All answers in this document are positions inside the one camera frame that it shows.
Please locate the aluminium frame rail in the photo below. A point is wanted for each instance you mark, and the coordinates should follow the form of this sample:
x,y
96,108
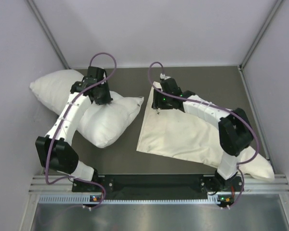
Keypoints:
x,y
252,186

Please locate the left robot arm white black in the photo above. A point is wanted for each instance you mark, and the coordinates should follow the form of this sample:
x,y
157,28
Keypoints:
x,y
55,148

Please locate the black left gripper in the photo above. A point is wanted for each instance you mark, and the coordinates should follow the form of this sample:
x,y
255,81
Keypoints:
x,y
106,100

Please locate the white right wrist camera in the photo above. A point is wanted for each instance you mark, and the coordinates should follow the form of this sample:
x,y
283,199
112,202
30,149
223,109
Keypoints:
x,y
163,77

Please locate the left aluminium corner post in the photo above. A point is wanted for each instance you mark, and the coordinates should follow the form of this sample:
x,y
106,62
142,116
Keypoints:
x,y
47,32

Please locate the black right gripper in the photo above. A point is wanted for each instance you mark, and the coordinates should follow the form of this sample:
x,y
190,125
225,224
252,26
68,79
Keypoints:
x,y
157,103

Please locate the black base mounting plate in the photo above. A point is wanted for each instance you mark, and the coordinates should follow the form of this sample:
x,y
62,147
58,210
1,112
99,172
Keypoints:
x,y
164,186

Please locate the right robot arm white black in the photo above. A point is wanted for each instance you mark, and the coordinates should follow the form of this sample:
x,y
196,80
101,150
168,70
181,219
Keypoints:
x,y
233,126

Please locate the aluminium corner post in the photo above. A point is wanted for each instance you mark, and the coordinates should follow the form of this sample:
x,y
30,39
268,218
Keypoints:
x,y
47,32
265,25

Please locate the grey slotted cable duct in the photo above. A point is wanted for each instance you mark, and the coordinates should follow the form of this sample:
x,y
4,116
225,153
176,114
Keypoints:
x,y
94,199

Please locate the white pillow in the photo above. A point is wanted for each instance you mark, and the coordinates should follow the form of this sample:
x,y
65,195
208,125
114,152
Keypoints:
x,y
101,125

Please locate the cream pillowcase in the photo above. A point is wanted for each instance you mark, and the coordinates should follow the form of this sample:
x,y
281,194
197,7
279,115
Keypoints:
x,y
173,133

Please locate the right aluminium corner post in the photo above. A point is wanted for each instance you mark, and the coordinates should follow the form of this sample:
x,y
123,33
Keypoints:
x,y
265,25

